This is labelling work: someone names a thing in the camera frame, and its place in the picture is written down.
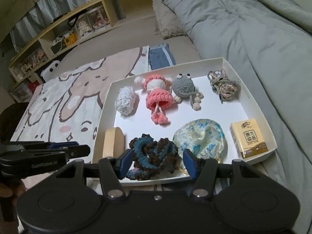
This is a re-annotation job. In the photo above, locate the oval wooden block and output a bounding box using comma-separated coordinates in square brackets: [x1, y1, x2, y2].
[102, 127, 125, 158]

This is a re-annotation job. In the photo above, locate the blue floral brocade pouch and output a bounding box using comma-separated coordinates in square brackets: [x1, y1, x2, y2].
[172, 119, 227, 161]

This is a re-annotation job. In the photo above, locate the dark blue crochet scrunchie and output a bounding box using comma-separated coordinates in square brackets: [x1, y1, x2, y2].
[126, 134, 181, 181]

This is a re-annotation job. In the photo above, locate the yellow tissue pack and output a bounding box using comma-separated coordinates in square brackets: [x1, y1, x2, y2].
[230, 118, 268, 159]

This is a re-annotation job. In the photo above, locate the white knitted roll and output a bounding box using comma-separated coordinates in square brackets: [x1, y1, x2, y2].
[115, 86, 139, 116]

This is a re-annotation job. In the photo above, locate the pink crochet doll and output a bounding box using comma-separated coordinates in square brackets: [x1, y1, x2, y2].
[134, 74, 174, 125]

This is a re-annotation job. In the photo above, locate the multicolour braided cord bundle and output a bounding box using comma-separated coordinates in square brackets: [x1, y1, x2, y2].
[207, 68, 242, 104]

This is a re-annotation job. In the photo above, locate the grey crochet frog doll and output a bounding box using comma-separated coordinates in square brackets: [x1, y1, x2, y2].
[172, 74, 204, 110]

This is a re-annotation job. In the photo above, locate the cartoon rabbit blanket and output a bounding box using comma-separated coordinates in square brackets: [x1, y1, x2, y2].
[11, 46, 149, 147]

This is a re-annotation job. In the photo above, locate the red box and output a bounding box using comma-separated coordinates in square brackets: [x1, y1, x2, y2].
[27, 81, 40, 93]

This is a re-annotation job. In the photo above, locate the white shallow cardboard box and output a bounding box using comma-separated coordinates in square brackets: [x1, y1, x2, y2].
[90, 57, 279, 187]

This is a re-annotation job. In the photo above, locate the yellow container on shelf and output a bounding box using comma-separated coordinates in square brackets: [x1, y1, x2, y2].
[64, 32, 78, 47]

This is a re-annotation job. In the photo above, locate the white dressed doll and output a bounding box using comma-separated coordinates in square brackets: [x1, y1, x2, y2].
[78, 21, 93, 37]

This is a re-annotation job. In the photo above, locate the blue striped cloth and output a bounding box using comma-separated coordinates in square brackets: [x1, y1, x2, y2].
[149, 43, 176, 70]

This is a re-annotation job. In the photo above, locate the pink dressed doll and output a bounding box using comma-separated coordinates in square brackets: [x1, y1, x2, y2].
[93, 12, 110, 30]

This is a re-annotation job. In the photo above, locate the wooden headboard shelf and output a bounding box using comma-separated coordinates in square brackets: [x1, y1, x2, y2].
[7, 0, 174, 103]

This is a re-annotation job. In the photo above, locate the beige bed sheet mattress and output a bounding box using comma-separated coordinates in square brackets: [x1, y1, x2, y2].
[58, 14, 203, 72]

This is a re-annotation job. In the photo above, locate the grey curtain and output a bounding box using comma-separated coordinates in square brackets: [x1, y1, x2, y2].
[10, 0, 91, 53]

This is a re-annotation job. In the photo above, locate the beige fluffy pillow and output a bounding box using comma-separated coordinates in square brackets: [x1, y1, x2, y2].
[152, 0, 186, 39]

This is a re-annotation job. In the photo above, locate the grey quilted duvet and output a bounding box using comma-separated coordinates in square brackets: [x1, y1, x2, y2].
[158, 0, 312, 193]

